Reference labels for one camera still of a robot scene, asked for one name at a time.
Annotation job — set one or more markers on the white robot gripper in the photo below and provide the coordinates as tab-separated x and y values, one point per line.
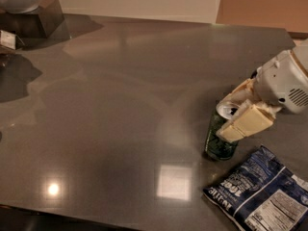
282	81

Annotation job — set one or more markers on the green soda can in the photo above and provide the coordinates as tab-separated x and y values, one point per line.
215	147

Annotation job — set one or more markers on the blue chip bag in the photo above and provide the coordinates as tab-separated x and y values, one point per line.
261	194

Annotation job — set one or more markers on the dark wooden stand block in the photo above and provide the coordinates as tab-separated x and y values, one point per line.
37	24

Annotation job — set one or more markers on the small white label card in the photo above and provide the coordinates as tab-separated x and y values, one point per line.
10	40

